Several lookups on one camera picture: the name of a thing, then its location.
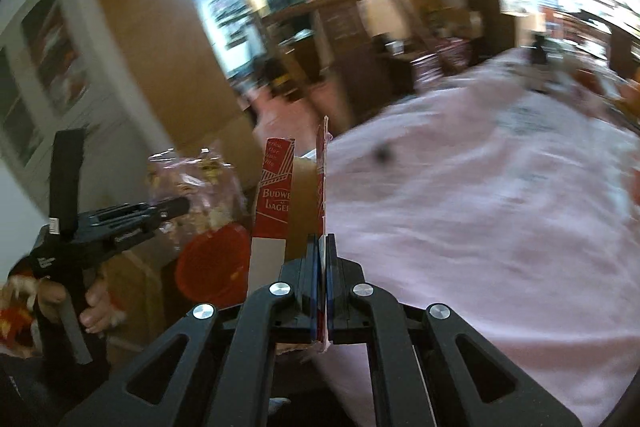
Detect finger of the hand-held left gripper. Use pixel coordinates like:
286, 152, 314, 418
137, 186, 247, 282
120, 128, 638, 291
75, 197, 192, 250

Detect dark wooden cabinet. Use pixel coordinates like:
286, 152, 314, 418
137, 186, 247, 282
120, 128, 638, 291
315, 0, 418, 100

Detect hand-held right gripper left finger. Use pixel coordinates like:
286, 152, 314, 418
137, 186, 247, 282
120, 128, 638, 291
57, 234, 326, 427

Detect wooden door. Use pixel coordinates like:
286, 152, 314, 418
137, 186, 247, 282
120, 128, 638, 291
90, 0, 251, 150

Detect brown cardboard box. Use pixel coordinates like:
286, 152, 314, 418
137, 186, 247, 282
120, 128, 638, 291
102, 247, 187, 388

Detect pink floral tablecloth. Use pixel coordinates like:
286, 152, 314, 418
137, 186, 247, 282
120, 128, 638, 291
320, 49, 640, 427

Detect red beer carton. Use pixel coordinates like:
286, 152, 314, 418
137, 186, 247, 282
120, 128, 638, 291
246, 116, 335, 353

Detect white glass-door cabinet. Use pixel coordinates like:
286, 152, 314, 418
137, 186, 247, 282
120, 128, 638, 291
0, 0, 132, 180

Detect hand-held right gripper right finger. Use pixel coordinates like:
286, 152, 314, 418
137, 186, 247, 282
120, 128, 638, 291
326, 234, 584, 427

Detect red yellow patterned cloth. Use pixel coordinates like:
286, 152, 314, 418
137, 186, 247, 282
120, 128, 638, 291
0, 276, 43, 354

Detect clear bag of snacks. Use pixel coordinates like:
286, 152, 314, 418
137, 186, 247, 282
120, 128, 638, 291
147, 147, 249, 253

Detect red plastic bowl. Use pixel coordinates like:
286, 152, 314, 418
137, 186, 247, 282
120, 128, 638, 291
175, 223, 251, 309

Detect person's left hand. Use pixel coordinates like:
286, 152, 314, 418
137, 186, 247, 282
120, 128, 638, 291
9, 257, 127, 334

